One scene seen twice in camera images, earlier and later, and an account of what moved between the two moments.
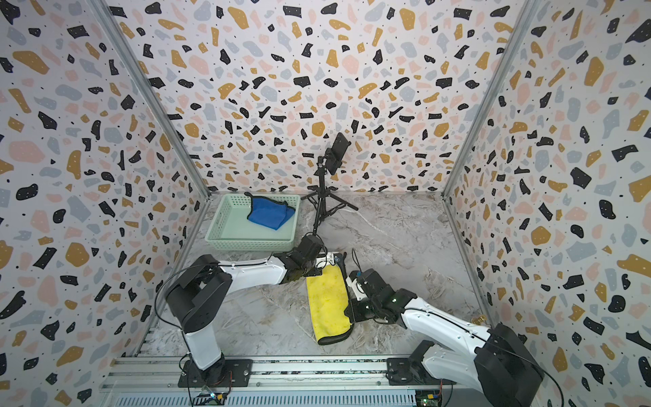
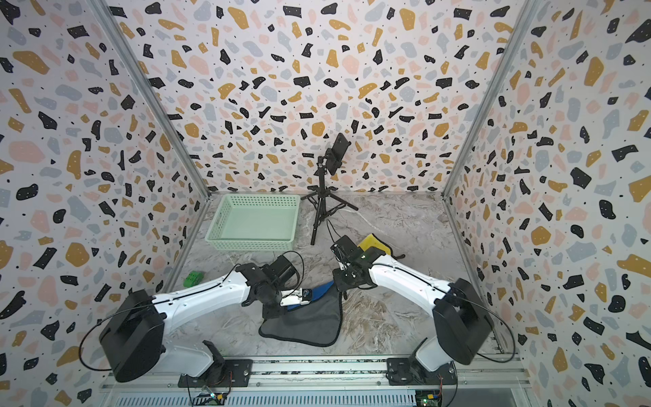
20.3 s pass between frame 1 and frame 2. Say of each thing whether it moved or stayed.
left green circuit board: stayed
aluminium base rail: stayed
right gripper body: moved
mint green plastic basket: stayed
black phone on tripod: stayed
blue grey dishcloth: moved
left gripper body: moved
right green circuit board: stayed
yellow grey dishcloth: moved
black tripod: stayed
